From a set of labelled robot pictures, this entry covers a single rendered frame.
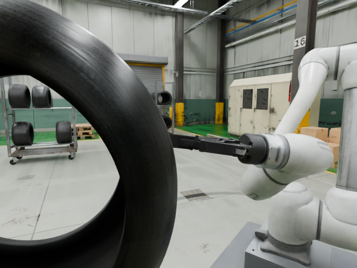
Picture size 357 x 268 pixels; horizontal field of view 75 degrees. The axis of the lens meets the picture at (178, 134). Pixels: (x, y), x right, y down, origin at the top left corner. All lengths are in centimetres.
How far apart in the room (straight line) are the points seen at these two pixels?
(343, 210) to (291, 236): 21
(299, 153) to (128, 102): 43
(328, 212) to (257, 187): 37
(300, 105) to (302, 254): 58
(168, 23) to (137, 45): 202
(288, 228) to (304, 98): 49
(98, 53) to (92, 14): 1170
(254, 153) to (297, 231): 54
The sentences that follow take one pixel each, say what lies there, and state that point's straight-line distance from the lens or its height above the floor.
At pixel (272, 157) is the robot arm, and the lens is 58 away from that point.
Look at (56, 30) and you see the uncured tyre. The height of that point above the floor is 142.
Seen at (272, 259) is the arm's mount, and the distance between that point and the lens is 109.
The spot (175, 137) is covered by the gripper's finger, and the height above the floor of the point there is 126.
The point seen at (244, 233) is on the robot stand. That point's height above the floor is 65.
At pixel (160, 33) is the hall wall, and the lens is 1254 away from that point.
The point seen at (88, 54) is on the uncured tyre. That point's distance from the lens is 33.
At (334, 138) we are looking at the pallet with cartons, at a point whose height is 54.
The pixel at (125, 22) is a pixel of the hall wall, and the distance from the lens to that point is 1219.
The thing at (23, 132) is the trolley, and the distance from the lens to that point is 578.
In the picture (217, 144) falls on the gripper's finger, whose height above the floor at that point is 125.
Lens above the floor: 134
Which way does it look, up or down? 8 degrees down
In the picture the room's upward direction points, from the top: straight up
